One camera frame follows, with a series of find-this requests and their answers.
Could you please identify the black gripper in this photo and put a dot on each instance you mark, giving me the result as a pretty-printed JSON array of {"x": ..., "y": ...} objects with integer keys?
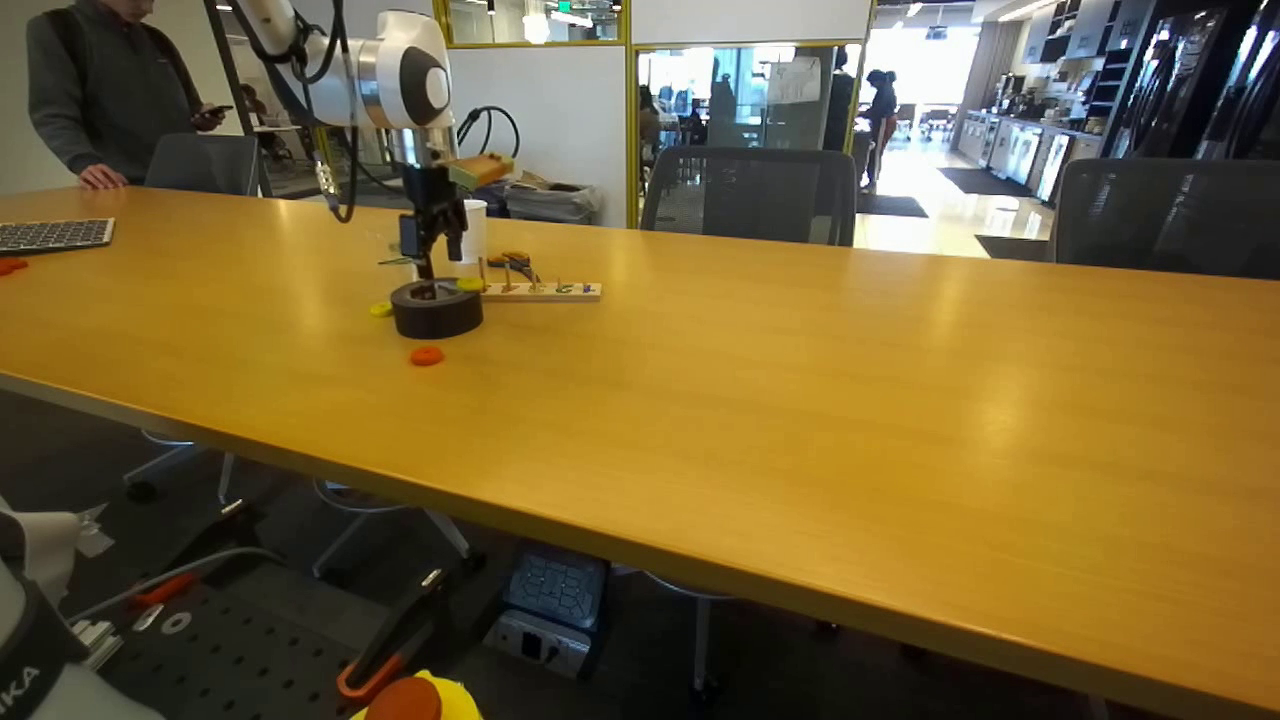
[{"x": 435, "y": 194}]

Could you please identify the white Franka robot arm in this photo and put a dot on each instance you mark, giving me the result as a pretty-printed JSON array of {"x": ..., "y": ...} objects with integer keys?
[{"x": 412, "y": 80}]

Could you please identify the white grey robot base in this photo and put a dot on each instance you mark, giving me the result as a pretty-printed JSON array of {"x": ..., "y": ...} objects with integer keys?
[{"x": 34, "y": 667}]

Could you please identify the round yellow block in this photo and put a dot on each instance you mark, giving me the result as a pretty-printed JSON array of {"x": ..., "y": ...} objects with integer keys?
[
  {"x": 470, "y": 280},
  {"x": 380, "y": 310}
]

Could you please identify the round orange block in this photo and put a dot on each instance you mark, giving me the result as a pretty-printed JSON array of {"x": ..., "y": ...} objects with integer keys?
[{"x": 425, "y": 359}]

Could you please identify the wooden number peg board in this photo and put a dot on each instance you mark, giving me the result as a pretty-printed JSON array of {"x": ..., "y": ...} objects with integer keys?
[{"x": 562, "y": 291}]

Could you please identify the grey office chair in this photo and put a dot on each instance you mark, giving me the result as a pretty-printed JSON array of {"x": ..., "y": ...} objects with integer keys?
[
  {"x": 1167, "y": 214},
  {"x": 754, "y": 194},
  {"x": 206, "y": 164}
]

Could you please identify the grey chair base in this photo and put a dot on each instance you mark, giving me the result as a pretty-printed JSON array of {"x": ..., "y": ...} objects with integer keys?
[
  {"x": 384, "y": 526},
  {"x": 174, "y": 470}
]

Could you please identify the person in dark jacket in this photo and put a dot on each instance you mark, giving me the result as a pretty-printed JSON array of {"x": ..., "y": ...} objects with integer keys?
[{"x": 104, "y": 92}]

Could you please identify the grey box under table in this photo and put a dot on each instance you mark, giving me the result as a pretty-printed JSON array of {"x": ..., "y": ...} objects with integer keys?
[{"x": 555, "y": 602}]

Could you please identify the grey computer keyboard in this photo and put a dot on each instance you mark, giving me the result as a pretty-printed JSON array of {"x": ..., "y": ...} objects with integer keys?
[{"x": 54, "y": 236}]

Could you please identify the black orange clamp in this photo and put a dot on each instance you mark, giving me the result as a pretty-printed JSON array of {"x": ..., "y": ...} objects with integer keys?
[{"x": 393, "y": 632}]

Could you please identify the black perforated mounting board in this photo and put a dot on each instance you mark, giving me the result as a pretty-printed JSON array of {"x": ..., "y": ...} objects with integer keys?
[{"x": 243, "y": 654}]

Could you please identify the yellow red emergency stop button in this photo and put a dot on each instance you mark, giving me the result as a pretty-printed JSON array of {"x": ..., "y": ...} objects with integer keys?
[{"x": 425, "y": 701}]

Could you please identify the distant standing person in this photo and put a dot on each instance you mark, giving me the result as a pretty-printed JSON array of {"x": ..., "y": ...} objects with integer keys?
[{"x": 881, "y": 127}]

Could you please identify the black glass door refrigerator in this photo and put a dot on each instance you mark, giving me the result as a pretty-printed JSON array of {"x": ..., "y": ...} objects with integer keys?
[{"x": 1203, "y": 80}]

